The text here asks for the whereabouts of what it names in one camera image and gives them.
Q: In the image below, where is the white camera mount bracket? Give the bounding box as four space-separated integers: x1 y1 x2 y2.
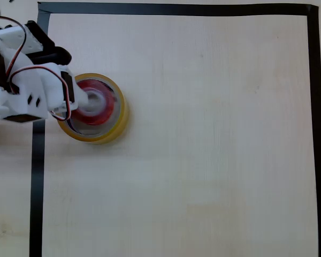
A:
0 25 43 55

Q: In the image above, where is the big yellow tape roll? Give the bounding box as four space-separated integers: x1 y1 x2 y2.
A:
56 72 130 146

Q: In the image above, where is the red white black gripper wire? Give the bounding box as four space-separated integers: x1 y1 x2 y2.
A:
7 65 73 122

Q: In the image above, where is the small red tape roll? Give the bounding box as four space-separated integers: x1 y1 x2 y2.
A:
71 79 116 126

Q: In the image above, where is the red white black arm wire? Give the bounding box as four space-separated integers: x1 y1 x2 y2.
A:
0 15 28 95

